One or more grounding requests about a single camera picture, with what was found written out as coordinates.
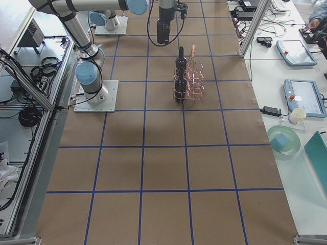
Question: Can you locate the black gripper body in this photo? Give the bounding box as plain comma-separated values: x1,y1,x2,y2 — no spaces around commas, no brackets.
158,0,188,23

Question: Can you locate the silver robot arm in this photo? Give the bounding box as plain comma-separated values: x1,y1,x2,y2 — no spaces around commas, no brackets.
89,10,120,31
29,1,188,105

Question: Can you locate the dark bottle in basket corner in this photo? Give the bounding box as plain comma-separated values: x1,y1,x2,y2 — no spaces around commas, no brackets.
174,68,186,103

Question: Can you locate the blue teach pendant far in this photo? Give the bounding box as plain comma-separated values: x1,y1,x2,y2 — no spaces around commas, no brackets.
276,40,317,66

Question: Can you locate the blue teach pendant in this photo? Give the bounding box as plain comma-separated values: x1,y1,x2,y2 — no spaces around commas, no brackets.
283,79,326,118
276,40,317,66

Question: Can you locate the black laptop power brick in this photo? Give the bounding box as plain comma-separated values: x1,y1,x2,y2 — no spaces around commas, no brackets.
260,106,282,117

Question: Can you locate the blue teach pendant near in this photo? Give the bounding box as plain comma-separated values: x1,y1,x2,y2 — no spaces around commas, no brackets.
283,79,326,118

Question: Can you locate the white paper cup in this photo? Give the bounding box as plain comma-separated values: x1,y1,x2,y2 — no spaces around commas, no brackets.
288,108,307,125

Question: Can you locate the blue foam block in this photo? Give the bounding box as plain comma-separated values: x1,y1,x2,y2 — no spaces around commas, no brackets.
270,133,290,151

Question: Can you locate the green glass plate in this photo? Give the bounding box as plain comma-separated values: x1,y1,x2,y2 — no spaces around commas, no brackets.
267,125,301,155

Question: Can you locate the dark bottle under basket handle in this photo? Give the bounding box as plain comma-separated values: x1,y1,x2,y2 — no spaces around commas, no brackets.
175,46,187,75

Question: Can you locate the copper wire wine basket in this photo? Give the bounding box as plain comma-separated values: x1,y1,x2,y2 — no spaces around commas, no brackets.
173,44,204,103

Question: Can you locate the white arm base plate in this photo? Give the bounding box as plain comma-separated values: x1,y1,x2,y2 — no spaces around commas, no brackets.
95,16,128,36
74,80,119,113

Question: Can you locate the aluminium frame post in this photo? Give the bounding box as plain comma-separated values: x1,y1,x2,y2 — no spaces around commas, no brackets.
239,0,270,58

